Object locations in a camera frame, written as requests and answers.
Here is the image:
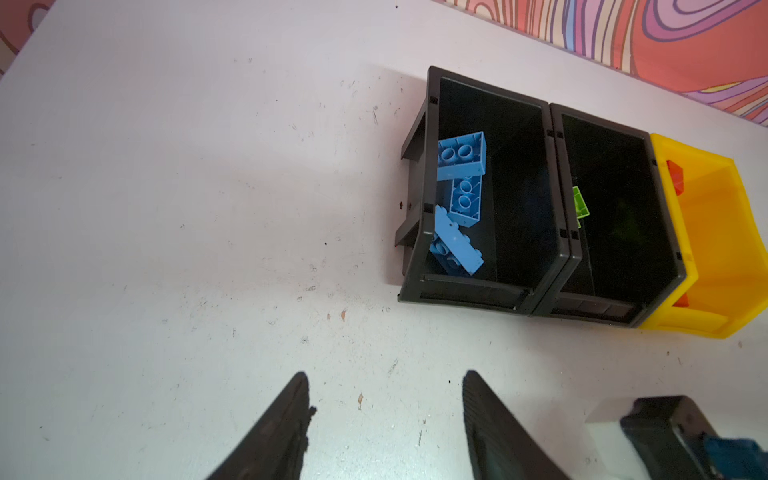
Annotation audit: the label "left black plastic bin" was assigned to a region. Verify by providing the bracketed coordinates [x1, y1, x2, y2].
[395, 66, 569, 315]

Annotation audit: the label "red lego brick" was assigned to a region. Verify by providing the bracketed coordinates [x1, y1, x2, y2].
[673, 293, 690, 308]
[666, 160, 685, 196]

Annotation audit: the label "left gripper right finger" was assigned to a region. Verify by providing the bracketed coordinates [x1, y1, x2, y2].
[462, 370, 568, 480]

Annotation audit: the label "green lego brick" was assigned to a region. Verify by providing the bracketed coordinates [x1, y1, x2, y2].
[572, 186, 590, 229]

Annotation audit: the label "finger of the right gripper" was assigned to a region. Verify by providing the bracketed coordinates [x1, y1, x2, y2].
[586, 395, 720, 479]

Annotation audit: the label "yellow plastic bin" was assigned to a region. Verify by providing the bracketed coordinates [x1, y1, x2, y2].
[642, 134, 767, 339]

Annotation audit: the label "middle black plastic bin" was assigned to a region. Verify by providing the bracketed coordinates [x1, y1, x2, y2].
[534, 104, 686, 328]

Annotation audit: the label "blue lego brick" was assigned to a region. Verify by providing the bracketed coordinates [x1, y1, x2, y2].
[704, 437, 767, 480]
[429, 206, 484, 277]
[448, 176, 482, 228]
[437, 131, 487, 181]

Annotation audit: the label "black plastic bin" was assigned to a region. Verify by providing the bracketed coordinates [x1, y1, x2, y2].
[395, 66, 569, 315]
[534, 104, 686, 328]

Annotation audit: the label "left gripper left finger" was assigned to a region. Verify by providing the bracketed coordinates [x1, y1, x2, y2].
[209, 372, 316, 480]

